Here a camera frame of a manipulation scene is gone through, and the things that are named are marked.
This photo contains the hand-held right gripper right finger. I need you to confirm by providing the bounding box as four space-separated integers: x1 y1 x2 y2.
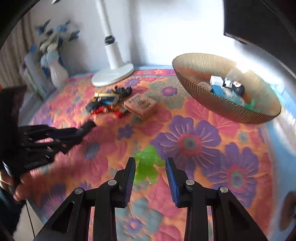
165 158 269 241

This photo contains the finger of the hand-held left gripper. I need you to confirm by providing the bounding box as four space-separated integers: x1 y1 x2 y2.
20 124 85 143
21 137 82 173

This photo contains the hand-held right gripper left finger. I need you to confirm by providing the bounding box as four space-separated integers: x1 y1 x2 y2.
35 157 137 241

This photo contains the green translucent toy figure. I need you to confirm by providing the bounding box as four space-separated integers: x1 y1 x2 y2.
134 146 165 184

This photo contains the red toy figure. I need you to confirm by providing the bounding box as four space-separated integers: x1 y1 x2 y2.
91 105 118 115

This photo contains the red lighter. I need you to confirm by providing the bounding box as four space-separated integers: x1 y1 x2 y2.
113 108 127 119

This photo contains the black and blue torch lighter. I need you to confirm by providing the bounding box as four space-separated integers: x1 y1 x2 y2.
87 96 121 112

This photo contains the pink cartoon card box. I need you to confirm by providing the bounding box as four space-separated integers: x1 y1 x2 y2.
124 94 159 121

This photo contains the black dinosaur toy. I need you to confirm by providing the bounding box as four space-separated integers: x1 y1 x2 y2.
115 86 133 97

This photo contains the ribbed amber glass bowl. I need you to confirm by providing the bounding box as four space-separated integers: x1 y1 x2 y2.
172 53 281 124

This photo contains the light blue translucent toy figure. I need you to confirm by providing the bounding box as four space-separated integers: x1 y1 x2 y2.
223 91 245 106

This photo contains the white charger plug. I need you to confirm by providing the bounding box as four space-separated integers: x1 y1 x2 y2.
210 76 224 87

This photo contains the teal translucent toy figure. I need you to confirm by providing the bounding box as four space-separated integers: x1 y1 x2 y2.
243 98 257 112

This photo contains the black round figurine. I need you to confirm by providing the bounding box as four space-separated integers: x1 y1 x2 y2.
231 81 247 96

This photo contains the person's left forearm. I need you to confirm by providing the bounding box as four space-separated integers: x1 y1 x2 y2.
0 185 26 234

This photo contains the person's left hand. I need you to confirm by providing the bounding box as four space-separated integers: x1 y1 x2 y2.
0 168 48 202

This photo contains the row of standing books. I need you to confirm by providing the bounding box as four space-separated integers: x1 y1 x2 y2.
21 44 55 99

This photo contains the white ribbed vase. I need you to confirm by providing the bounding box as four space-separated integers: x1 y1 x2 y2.
49 61 69 88

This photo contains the white lamp base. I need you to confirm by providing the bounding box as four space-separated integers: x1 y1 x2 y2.
91 0 134 87

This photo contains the brown round object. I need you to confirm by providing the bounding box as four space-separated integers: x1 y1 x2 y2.
280 192 296 231

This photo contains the black monitor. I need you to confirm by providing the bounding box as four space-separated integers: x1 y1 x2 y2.
223 0 296 77

